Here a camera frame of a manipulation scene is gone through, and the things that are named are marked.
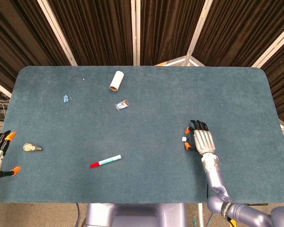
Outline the blue table cloth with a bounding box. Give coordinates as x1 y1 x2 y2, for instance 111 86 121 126
0 65 284 204

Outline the clear wrapped candy packet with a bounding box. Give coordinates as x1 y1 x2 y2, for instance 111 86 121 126
115 99 130 112

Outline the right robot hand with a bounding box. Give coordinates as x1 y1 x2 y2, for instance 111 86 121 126
184 120 216 156

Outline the robot torso base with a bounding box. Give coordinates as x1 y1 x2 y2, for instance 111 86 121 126
84 202 187 227

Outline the red and white marker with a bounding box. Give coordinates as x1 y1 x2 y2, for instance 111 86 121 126
89 155 122 169

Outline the black curtain folding screen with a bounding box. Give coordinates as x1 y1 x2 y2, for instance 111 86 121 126
0 0 284 125

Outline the white cardboard tube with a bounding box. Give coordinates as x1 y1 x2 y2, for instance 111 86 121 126
109 70 124 92

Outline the gold and black keychain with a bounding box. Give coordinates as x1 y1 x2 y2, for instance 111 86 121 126
23 143 43 152

